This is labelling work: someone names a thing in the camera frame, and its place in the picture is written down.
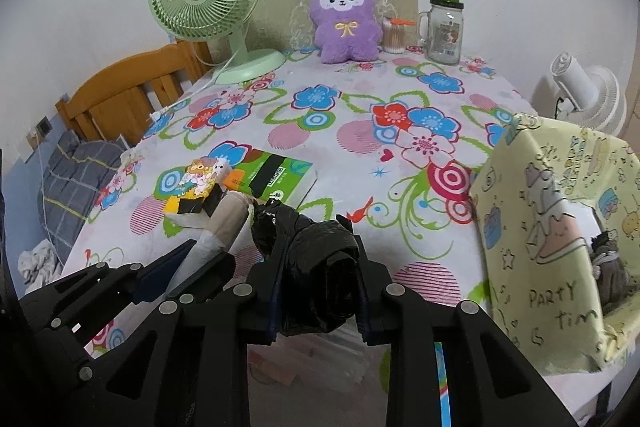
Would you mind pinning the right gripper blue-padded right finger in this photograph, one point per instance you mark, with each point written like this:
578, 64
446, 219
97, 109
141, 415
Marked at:
489, 381

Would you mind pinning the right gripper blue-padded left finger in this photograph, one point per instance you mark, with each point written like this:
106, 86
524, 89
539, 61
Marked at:
186, 364

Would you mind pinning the pink pack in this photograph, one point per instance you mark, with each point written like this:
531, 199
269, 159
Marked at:
338, 361

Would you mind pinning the grey drawstring pouch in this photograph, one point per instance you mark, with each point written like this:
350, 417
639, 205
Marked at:
608, 271

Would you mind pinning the black plastic bag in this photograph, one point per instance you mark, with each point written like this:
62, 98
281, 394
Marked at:
307, 281

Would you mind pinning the cartoon print tissue pack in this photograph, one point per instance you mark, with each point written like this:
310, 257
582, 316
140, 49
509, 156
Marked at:
198, 192

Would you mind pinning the yellow cartoon storage box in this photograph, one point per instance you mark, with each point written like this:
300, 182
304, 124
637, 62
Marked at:
546, 190

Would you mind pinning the green orange tissue pack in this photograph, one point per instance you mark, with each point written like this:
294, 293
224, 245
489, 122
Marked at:
264, 175

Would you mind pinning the white towel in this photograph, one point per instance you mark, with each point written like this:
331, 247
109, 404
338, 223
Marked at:
223, 227

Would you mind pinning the crumpled white cloth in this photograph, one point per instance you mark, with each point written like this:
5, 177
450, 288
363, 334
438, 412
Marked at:
40, 266

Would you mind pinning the grey plaid pillow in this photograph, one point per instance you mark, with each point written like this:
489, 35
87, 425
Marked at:
73, 178

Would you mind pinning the white standing fan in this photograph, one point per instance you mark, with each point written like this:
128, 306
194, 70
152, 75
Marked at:
590, 96

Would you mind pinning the glass jar with green lid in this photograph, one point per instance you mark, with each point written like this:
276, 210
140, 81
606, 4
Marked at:
440, 31

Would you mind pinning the toothpick jar with orange lid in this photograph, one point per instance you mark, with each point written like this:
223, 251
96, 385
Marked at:
397, 34

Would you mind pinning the purple plush toy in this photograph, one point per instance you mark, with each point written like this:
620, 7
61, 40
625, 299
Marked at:
345, 30

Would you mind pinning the wall power socket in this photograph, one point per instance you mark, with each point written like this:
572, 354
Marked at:
44, 126

